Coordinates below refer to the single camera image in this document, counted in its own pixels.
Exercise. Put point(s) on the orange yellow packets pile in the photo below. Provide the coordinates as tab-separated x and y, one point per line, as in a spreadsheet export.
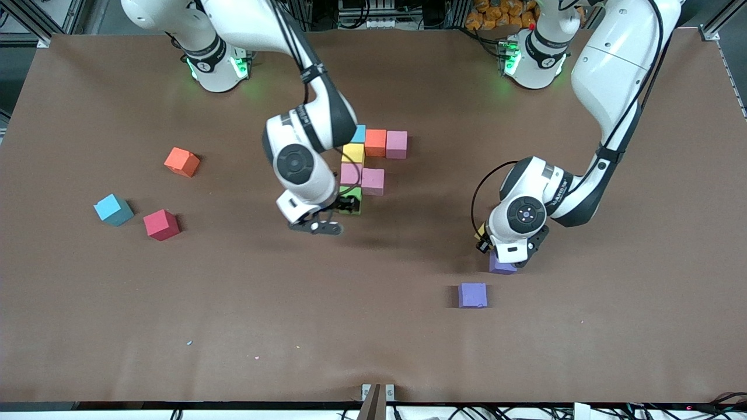
496	11

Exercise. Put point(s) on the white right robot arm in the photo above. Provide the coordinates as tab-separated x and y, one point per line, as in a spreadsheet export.
245	23

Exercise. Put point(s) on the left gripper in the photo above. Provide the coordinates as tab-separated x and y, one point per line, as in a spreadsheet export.
484	246

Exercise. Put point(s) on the red foam cube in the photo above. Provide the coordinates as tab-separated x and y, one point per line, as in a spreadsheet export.
160	224

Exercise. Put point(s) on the yellow foam cube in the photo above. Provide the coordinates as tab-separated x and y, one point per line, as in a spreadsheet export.
353	154
480	231

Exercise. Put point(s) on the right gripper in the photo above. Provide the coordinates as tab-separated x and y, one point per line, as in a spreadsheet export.
341	205

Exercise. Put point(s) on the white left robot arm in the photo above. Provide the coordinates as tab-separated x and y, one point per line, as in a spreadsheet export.
613	70

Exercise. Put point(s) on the pink foam cube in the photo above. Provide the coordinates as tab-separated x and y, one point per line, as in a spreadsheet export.
373	181
351	174
397	144

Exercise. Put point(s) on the orange foam cube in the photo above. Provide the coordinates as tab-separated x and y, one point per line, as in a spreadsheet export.
376	142
182	162

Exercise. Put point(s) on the metal camera stand bracket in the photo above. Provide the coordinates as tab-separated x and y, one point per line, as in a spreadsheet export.
376	402

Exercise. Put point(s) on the white power strip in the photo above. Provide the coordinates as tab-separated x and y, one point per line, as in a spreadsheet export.
257	13

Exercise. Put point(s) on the aluminium table edge rail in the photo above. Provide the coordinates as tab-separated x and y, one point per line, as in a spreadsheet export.
736	87

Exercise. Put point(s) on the aluminium frame post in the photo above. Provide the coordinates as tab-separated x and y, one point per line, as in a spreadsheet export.
32	26
718	26

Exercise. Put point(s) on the purple foam cube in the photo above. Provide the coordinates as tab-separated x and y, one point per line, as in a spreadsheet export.
473	295
503	268

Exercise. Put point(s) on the white socket strip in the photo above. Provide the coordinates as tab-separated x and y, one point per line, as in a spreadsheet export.
382	23

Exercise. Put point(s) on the green foam cube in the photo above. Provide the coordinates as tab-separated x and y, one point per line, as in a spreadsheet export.
352	192

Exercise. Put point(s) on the blue foam cube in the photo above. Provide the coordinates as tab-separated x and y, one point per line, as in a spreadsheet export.
359	134
112	209

